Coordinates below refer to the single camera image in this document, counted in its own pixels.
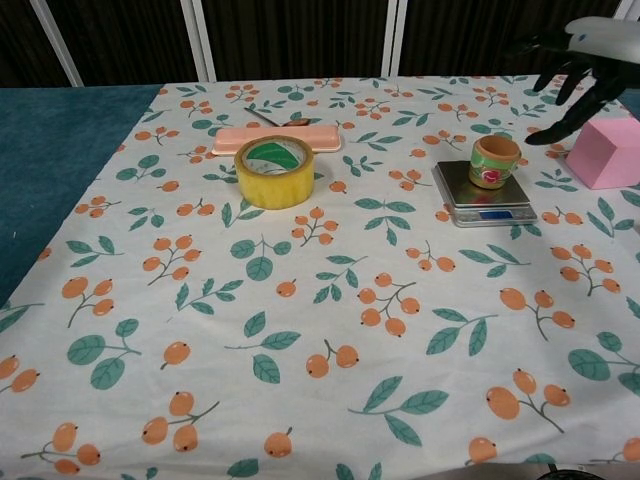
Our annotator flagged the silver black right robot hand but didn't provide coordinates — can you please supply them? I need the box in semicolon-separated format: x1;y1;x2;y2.
519;16;640;147

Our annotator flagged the small orange cup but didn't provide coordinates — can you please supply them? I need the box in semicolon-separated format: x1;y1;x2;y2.
468;135;522;191

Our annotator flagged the silver digital kitchen scale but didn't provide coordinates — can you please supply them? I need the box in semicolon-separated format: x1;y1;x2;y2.
431;159;539;229

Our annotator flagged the black ribbed partition panel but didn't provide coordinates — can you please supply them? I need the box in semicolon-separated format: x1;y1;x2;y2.
399;0;626;77
202;0;394;82
44;0;201;86

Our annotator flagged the pink cube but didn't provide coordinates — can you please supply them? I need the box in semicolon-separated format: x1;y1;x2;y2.
565;116;640;192

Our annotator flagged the pink oblong case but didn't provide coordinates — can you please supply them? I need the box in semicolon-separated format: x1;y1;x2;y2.
211;124;346;156

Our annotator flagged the yellow tape roll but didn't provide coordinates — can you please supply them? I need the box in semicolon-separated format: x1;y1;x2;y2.
234;135;317;209

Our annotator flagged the floral white tablecloth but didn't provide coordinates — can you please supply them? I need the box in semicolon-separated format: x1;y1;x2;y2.
0;73;640;480

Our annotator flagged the teal table cover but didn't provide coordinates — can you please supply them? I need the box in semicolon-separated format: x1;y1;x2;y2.
0;84;170;309

